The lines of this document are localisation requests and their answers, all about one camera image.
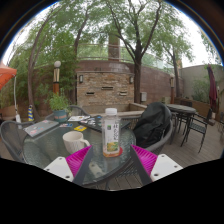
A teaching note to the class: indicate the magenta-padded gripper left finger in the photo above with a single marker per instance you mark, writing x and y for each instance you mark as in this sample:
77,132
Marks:
77,160

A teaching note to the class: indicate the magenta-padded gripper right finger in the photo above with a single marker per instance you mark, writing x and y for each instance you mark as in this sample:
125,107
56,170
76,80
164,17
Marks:
145,159

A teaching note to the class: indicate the clear drink bottle white cap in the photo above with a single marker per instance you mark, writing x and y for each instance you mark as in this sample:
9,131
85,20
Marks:
111,133

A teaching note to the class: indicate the white ribbed mug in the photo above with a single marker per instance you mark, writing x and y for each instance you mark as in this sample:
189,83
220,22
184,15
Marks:
73,141

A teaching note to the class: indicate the grey chair holding jacket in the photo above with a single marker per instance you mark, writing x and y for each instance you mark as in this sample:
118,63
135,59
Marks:
163,143

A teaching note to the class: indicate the yellow card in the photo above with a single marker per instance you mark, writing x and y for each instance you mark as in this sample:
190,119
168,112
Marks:
80,128

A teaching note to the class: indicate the black jacket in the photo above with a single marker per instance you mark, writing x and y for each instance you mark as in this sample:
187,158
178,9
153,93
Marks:
151,123

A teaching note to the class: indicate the black laptop with stickers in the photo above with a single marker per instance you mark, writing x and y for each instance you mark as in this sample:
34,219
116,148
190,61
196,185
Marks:
95,122

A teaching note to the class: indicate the white printed booklet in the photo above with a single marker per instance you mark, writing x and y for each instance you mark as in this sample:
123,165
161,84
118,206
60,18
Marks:
78,118

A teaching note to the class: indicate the grey laptop with stickers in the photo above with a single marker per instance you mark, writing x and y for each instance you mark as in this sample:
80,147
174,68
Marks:
40,128

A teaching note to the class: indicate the grey mesh patio chair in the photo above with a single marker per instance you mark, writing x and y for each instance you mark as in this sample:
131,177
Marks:
11,136
78,109

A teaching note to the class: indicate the green plant in blue pot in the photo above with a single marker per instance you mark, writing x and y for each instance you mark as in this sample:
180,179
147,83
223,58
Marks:
59,103

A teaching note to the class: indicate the black metal patio chair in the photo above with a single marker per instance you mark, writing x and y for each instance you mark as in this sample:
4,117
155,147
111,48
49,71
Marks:
196,128

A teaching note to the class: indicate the dark round patio table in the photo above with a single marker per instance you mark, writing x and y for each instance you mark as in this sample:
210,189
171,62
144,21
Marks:
181,108

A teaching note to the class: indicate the blue yellow striped cone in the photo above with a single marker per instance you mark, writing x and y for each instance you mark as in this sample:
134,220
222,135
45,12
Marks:
31,115

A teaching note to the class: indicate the closed dark red umbrella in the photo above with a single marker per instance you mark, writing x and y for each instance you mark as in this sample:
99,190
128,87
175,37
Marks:
212,88

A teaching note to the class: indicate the orange canopy tent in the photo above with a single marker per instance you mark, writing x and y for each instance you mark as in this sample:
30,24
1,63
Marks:
6,73

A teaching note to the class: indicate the grey wall utility box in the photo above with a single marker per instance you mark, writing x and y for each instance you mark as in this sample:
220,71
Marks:
143,96

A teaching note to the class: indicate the wooden lamp post by wall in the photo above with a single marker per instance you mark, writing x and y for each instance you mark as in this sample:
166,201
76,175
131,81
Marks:
172,91

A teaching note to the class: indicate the globe-topped wooden lamp post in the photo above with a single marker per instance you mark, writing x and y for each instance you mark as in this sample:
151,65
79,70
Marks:
57,85

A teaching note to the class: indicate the black wall lantern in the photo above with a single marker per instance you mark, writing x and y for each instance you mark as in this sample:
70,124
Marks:
131,79
81,78

